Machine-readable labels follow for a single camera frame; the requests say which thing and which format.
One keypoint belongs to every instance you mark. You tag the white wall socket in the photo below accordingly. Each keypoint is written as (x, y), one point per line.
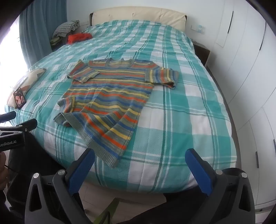
(197, 28)

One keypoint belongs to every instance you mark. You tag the blue curtain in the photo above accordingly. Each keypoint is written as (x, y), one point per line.
(36, 32)

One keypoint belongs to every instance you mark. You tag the cream padded headboard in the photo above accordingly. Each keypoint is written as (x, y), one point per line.
(138, 16)

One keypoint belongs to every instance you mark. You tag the teal plaid bed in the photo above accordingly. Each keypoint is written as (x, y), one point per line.
(183, 120)

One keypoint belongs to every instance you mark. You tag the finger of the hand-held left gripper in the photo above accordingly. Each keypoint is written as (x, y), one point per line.
(27, 125)
(7, 116)

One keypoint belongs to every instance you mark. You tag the red cloth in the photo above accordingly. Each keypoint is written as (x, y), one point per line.
(78, 37)

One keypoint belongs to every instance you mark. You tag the smartphone with photo case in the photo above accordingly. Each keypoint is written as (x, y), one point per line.
(19, 99)

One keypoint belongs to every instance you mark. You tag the beige printed cushion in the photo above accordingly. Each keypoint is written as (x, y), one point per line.
(30, 78)

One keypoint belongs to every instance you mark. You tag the white wardrobe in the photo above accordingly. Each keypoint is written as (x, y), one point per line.
(243, 64)

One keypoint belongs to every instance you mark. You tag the dark wooden nightstand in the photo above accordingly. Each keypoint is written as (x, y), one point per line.
(201, 52)

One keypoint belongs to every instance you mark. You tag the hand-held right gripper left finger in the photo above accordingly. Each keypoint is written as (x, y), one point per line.
(80, 170)

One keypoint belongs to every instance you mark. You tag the person's right leg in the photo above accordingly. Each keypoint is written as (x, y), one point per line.
(155, 209)

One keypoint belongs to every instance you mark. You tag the grey patterned pillow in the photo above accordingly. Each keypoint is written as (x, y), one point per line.
(64, 28)

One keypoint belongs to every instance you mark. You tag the green strip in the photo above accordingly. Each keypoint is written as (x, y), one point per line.
(110, 210)

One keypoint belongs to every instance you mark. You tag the person's left hand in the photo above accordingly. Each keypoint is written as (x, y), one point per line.
(2, 170)

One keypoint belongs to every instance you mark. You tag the green cloth item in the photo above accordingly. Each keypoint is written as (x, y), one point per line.
(55, 41)

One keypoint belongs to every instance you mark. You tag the striped knit sweater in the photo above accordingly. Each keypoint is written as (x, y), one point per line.
(112, 97)

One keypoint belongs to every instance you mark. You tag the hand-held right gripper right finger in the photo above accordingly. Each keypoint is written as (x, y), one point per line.
(199, 170)

